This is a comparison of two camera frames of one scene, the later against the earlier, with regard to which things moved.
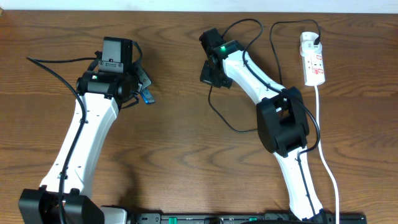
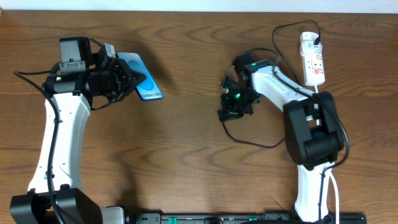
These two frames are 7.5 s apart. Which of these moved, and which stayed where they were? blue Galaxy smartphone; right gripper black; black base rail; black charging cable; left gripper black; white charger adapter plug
Moved: left gripper black; right gripper black; black charging cable; blue Galaxy smartphone
Stayed: black base rail; white charger adapter plug
